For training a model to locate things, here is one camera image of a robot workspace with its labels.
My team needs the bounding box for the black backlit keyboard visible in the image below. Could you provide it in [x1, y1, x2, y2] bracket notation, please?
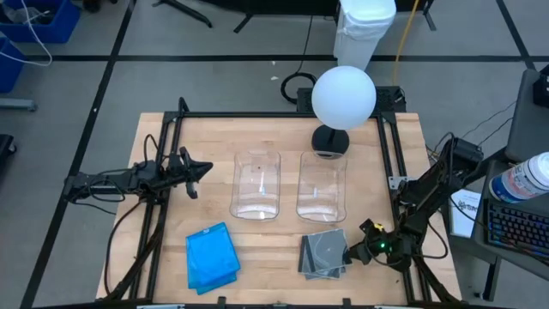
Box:
[483, 199, 549, 263]

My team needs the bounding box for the grey metal foot bar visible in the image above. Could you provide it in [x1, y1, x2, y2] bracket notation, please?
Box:
[0, 98, 38, 112]

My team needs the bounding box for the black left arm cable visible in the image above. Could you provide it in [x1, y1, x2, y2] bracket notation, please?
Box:
[104, 199, 149, 297]

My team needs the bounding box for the grey flat panel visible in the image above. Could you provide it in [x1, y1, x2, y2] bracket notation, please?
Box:
[504, 68, 549, 163]

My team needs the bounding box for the clear plastic storage bin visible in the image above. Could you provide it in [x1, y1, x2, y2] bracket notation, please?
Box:
[228, 148, 282, 221]
[295, 149, 348, 224]

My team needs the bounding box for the black backdrop panel with feet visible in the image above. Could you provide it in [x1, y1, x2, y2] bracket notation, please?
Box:
[152, 0, 437, 34]

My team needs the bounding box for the white printed paper sheet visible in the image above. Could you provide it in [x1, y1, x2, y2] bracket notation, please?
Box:
[449, 188, 482, 239]

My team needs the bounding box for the white globe lamp black base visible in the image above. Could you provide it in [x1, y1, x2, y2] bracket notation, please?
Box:
[311, 64, 377, 161]

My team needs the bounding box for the blue plastic storage crate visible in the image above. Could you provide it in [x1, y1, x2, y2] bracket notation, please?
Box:
[0, 0, 81, 44]
[0, 36, 27, 94]

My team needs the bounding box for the small black device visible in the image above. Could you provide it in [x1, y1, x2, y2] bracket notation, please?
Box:
[533, 64, 549, 108]

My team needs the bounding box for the black coiled floor cable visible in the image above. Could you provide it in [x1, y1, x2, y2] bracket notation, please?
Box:
[280, 15, 319, 106]

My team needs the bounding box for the grey side desk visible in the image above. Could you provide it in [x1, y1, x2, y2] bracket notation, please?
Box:
[445, 159, 549, 301]

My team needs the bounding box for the black aluminium table frame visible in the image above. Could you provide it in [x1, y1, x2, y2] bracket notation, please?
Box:
[102, 97, 462, 309]

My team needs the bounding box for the black caster foot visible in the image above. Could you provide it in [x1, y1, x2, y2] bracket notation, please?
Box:
[0, 134, 17, 168]

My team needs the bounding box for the black perforated metal box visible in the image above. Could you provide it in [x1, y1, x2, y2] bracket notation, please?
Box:
[296, 87, 407, 115]

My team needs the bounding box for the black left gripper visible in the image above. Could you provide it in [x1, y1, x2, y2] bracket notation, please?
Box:
[165, 146, 214, 200]

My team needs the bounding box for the white wipes canister blue label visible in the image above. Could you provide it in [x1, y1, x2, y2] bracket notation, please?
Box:
[488, 151, 549, 204]

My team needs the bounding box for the thin white cable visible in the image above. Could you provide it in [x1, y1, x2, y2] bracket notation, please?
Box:
[0, 0, 53, 68]

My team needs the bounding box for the white trash bin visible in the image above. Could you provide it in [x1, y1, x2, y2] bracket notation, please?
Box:
[332, 0, 398, 72]

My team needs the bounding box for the yellow floor cable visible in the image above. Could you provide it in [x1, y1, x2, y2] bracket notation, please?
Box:
[392, 0, 420, 87]

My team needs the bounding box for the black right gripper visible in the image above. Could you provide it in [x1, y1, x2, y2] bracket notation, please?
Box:
[348, 218, 398, 268]

